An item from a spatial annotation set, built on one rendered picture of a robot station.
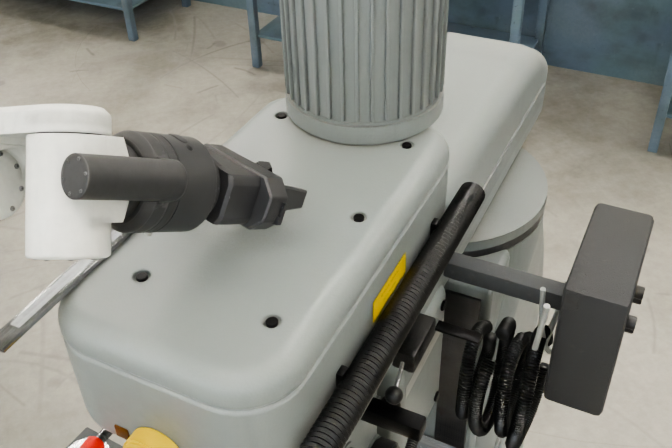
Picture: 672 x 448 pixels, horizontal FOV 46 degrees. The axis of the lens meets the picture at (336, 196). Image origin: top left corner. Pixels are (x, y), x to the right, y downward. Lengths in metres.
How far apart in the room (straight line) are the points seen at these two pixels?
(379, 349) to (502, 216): 0.63
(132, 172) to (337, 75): 0.35
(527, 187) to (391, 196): 0.63
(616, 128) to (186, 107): 2.53
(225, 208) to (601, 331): 0.53
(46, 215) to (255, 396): 0.22
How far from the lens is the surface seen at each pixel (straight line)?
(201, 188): 0.70
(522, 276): 1.16
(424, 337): 0.99
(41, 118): 0.65
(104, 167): 0.60
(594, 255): 1.08
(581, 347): 1.08
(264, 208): 0.74
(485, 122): 1.27
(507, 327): 1.21
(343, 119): 0.92
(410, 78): 0.92
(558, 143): 4.57
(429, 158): 0.93
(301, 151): 0.94
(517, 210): 1.40
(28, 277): 3.89
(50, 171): 0.64
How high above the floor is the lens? 2.40
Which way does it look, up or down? 36 degrees down
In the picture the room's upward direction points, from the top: 2 degrees counter-clockwise
